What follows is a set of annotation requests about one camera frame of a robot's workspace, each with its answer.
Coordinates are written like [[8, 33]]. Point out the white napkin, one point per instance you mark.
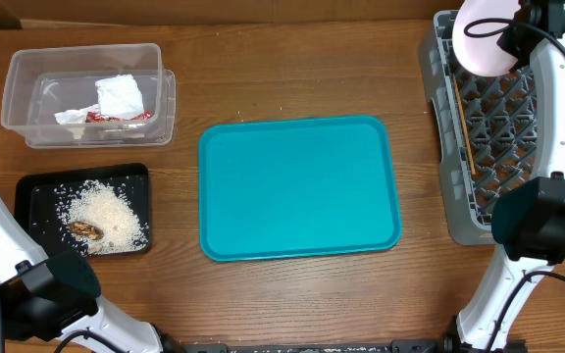
[[119, 97]]

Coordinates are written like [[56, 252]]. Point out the wooden chopstick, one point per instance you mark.
[[464, 128]]

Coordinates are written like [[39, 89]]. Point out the red snack wrapper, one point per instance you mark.
[[95, 117]]

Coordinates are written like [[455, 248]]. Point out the white round plate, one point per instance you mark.
[[482, 56]]

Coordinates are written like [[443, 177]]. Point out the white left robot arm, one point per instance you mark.
[[59, 297]]

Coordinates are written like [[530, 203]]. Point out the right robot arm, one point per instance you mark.
[[527, 223]]

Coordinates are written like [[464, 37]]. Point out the black food waste tray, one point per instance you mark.
[[42, 201]]

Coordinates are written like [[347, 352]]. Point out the grey dishwasher rack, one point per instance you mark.
[[516, 127]]

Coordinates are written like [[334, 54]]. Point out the teal plastic tray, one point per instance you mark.
[[296, 188]]

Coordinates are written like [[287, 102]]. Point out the pile of white rice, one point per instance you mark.
[[105, 206]]

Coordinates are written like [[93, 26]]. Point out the brown food scrap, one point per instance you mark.
[[82, 229]]

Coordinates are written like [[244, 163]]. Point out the white crumpled tissue in bin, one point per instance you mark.
[[75, 116]]

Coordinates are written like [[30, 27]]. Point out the clear plastic bin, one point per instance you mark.
[[42, 82]]

